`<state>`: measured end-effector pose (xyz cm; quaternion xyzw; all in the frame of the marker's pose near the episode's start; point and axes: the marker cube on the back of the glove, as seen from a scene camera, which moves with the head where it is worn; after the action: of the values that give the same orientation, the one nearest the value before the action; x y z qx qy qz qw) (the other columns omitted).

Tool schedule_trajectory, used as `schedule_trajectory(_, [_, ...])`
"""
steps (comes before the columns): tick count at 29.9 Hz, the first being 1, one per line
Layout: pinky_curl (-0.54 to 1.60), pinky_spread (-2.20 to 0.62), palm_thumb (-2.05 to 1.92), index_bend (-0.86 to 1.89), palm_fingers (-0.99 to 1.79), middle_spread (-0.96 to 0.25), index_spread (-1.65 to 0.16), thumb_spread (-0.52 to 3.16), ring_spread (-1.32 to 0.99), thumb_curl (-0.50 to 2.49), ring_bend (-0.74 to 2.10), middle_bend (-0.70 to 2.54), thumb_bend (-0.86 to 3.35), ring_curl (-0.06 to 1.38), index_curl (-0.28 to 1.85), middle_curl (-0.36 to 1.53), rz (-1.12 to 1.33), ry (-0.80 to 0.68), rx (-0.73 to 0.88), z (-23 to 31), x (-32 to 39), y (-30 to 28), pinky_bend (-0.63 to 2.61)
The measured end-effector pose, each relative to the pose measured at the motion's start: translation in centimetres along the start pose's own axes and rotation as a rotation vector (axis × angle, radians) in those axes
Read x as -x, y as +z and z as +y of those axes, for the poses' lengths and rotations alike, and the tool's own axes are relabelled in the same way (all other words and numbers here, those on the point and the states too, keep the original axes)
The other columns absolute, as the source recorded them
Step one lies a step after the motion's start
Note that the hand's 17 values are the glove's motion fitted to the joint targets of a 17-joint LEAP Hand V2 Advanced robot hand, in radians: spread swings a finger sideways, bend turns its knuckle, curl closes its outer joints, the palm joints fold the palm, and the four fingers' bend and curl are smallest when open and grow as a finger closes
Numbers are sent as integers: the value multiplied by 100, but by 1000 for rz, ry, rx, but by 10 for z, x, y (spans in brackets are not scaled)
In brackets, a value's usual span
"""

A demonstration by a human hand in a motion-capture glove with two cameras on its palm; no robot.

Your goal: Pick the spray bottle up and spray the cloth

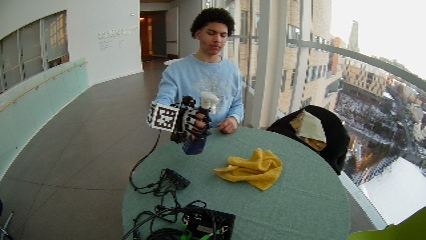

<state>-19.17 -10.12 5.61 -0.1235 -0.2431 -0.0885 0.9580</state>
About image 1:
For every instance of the blue spray bottle white trigger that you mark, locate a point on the blue spray bottle white trigger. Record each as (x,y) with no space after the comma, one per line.
(209,100)

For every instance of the black electronics box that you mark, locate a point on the black electronics box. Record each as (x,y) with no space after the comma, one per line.
(208,221)

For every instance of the green curved object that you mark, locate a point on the green curved object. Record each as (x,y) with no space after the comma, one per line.
(394,230)

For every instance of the grey curved window rail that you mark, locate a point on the grey curved window rail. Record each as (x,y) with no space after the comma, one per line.
(368,58)

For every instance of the white object behind person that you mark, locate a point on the white object behind person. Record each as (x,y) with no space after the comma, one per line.
(172,61)

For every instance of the wooden wall handrail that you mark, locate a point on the wooden wall handrail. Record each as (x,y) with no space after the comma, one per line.
(42,83)

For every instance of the interior wall window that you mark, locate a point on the interior wall window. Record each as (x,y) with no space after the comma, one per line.
(34,46)

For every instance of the white window column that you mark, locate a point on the white window column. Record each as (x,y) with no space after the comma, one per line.
(267,63)

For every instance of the white marker cube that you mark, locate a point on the white marker cube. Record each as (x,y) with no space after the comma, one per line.
(163,117)

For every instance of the the person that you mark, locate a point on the the person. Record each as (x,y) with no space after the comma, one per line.
(200,76)

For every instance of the yellow cloth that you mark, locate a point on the yellow cloth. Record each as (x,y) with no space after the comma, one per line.
(253,170)

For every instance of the small black hub box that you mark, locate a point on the small black hub box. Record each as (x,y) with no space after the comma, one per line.
(176,179)

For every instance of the black jacket with tan lining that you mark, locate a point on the black jacket with tan lining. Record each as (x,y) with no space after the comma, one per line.
(328,140)

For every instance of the tripod leg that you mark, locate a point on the tripod leg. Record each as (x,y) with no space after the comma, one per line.
(6,223)

